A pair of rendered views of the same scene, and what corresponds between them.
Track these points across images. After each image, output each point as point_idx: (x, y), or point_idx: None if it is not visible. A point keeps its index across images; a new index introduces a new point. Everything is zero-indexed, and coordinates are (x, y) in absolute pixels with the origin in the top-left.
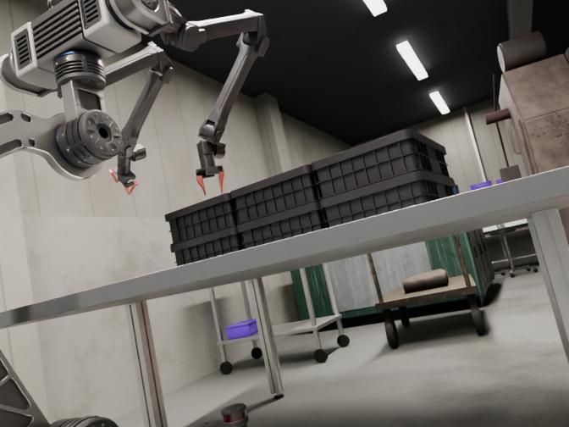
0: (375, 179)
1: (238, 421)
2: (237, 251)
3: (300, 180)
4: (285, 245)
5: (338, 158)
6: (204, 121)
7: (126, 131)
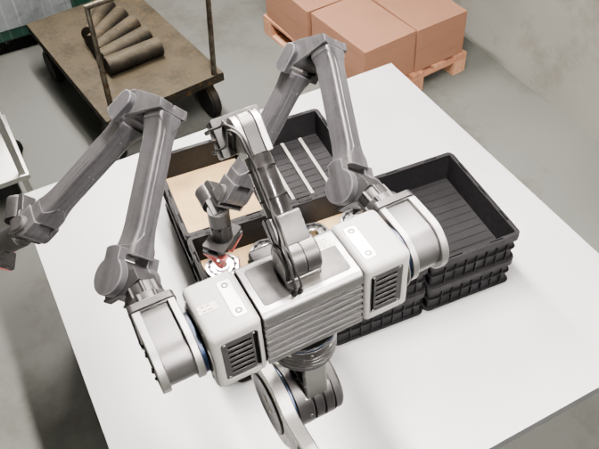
0: (479, 265)
1: None
2: (513, 434)
3: (417, 279)
4: (545, 419)
5: (459, 259)
6: (233, 190)
7: (58, 216)
